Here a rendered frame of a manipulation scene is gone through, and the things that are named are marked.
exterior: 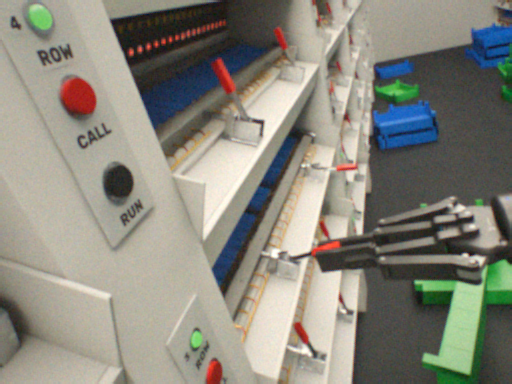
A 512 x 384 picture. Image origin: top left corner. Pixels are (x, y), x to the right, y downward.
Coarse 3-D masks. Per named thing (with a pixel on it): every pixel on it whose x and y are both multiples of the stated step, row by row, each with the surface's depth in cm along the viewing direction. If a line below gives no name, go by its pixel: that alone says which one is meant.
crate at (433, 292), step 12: (504, 264) 107; (492, 276) 105; (504, 276) 104; (420, 288) 101; (432, 288) 107; (444, 288) 106; (492, 288) 95; (504, 288) 94; (420, 300) 103; (432, 300) 102; (444, 300) 100; (492, 300) 96; (504, 300) 95
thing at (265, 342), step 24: (312, 144) 83; (312, 192) 66; (288, 216) 59; (312, 216) 60; (288, 240) 54; (264, 288) 46; (288, 288) 46; (240, 312) 42; (264, 312) 43; (288, 312) 43; (264, 336) 40; (264, 360) 37
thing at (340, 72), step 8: (328, 64) 142; (336, 64) 141; (344, 64) 140; (352, 64) 139; (336, 72) 141; (344, 72) 142; (352, 72) 141; (336, 80) 131; (344, 80) 127; (336, 88) 125; (344, 88) 126; (336, 96) 117; (344, 96) 118; (336, 104) 105; (344, 104) 111; (336, 112) 104
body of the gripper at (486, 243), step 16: (464, 208) 42; (480, 208) 40; (496, 208) 36; (448, 224) 40; (464, 224) 39; (480, 224) 38; (496, 224) 37; (464, 240) 37; (480, 240) 36; (496, 240) 35; (496, 256) 36
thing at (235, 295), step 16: (304, 144) 77; (288, 176) 65; (288, 192) 62; (272, 208) 56; (272, 224) 53; (256, 240) 50; (256, 256) 47; (240, 272) 44; (240, 288) 42; (240, 304) 42; (256, 304) 42
